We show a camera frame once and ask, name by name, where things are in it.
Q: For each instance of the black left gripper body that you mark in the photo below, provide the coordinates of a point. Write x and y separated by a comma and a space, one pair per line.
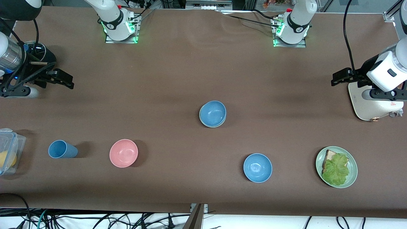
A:
358, 75

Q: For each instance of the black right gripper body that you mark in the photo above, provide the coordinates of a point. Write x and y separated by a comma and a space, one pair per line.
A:
37, 73

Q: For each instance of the blue bowl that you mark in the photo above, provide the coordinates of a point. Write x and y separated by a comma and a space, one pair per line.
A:
257, 168
213, 113

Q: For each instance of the green bowl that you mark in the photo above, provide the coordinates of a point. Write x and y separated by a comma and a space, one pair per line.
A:
206, 125

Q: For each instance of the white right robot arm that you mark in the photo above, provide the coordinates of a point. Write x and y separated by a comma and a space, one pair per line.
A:
111, 19

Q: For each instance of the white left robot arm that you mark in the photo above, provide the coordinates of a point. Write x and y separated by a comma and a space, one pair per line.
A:
297, 22

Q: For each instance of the pink bowl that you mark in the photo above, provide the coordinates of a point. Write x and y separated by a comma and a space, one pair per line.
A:
123, 153

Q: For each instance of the black round pot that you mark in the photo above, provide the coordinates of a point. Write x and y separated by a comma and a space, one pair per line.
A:
47, 57

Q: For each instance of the cream toaster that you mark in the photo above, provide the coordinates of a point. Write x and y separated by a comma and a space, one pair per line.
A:
365, 109

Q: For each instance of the blue cup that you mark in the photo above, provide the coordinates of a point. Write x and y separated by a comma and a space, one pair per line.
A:
62, 149

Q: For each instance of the clear plastic container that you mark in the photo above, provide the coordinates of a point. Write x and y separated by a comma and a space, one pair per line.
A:
9, 140

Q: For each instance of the toast slice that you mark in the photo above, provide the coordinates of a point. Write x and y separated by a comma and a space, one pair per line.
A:
330, 155

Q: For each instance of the green lettuce leaf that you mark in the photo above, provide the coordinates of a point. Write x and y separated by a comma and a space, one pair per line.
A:
337, 170

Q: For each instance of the green plate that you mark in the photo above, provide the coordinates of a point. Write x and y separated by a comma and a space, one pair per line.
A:
353, 171

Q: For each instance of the yellow food item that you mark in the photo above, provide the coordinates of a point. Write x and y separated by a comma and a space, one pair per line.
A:
6, 160

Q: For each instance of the brown table cloth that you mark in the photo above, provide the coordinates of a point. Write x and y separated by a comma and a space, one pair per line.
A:
190, 63

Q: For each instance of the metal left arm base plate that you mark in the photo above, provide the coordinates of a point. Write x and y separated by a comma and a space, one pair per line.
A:
289, 45

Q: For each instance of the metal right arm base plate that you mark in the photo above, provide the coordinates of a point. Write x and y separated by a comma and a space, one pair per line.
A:
122, 41

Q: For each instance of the aluminium frame profile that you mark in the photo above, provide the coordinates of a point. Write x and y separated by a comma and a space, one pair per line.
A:
392, 11

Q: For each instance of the table edge bracket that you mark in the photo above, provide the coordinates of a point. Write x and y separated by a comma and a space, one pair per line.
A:
197, 218

